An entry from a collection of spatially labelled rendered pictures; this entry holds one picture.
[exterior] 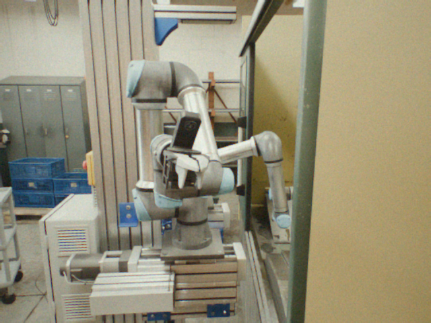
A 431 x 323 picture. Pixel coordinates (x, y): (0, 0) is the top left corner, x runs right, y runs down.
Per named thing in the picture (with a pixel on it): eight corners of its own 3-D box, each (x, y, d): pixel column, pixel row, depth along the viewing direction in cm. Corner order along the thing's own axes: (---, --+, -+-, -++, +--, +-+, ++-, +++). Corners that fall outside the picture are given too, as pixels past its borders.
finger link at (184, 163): (196, 196, 57) (184, 182, 66) (201, 163, 56) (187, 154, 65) (179, 195, 56) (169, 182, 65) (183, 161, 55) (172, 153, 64)
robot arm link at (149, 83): (179, 223, 113) (175, 58, 101) (135, 229, 108) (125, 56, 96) (172, 211, 124) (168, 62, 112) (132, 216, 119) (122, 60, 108)
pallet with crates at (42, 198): (4, 223, 442) (-5, 166, 425) (38, 203, 520) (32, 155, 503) (92, 224, 437) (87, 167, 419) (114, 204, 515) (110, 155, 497)
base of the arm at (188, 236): (171, 250, 115) (170, 224, 113) (173, 233, 129) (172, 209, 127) (213, 249, 116) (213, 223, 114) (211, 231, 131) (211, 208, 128)
